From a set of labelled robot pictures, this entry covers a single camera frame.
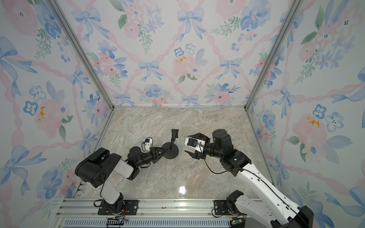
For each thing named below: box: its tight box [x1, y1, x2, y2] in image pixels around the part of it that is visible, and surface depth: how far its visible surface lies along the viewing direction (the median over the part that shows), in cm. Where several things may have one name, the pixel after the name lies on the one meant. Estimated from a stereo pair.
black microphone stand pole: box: [169, 128, 180, 150], surface depth 73 cm
